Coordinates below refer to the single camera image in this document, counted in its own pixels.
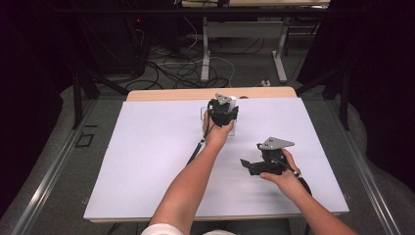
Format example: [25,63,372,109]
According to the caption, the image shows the person's left hand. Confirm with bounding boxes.
[203,111,235,150]

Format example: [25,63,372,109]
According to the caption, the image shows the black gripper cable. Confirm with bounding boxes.
[185,121,216,166]
[268,156,313,197]

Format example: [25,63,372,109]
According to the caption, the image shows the aluminium floor rail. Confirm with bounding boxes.
[9,97,99,235]
[326,97,402,235]

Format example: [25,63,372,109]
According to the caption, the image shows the person's right hand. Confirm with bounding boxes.
[259,149,302,197]

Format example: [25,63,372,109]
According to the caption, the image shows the black metal stand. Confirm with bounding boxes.
[71,65,130,130]
[295,68,351,131]

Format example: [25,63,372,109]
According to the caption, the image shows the white frame desk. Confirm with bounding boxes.
[180,0,331,84]

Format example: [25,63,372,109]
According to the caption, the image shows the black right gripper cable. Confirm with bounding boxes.
[268,156,313,197]

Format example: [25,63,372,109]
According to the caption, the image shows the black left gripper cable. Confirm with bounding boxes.
[185,121,216,166]

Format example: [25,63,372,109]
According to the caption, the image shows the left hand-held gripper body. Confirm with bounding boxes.
[207,93,240,128]

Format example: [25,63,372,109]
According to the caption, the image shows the person's white shirt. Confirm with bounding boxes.
[140,223,236,235]

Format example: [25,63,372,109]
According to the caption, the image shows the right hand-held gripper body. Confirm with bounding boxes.
[256,136,296,176]

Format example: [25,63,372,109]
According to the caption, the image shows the white table mat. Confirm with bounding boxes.
[82,97,350,220]

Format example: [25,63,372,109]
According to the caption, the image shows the tangle of floor cables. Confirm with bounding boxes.
[125,25,236,91]

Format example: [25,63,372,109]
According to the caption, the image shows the black horizontal crossbar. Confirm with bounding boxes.
[55,8,331,16]

